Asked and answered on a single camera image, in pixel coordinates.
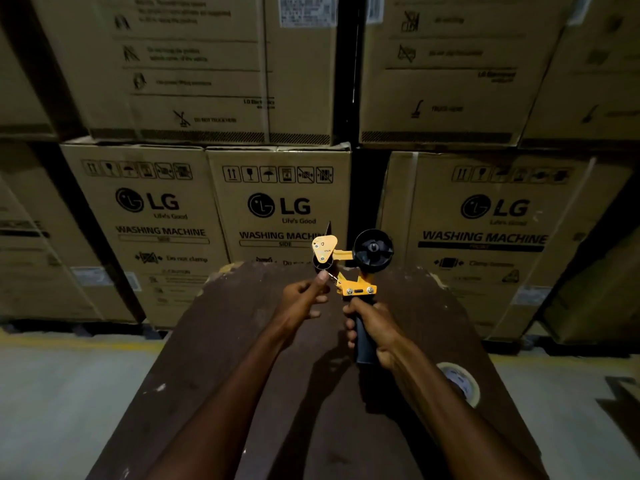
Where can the person's right hand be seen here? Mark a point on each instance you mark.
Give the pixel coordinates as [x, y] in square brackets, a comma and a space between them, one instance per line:
[377, 332]

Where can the clear tape roll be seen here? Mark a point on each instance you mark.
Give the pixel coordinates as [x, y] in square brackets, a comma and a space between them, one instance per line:
[462, 384]

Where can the yellow black tape dispenser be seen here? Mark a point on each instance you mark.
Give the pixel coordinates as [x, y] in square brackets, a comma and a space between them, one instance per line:
[372, 252]

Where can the small open cardboard box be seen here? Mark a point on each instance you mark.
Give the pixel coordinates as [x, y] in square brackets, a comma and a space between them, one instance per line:
[632, 394]

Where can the person's right forearm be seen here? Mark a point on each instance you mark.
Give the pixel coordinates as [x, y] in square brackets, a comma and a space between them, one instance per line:
[460, 434]

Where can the stack of large cardboard boxes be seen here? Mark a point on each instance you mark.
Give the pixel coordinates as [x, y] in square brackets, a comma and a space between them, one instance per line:
[200, 94]

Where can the person's left hand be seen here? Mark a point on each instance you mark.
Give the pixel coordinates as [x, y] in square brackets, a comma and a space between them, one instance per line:
[295, 307]

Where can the person's left forearm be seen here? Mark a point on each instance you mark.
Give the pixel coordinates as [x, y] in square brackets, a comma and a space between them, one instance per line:
[220, 419]

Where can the dark wooden pallet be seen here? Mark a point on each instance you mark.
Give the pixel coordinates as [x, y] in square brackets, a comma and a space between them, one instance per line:
[550, 347]
[100, 330]

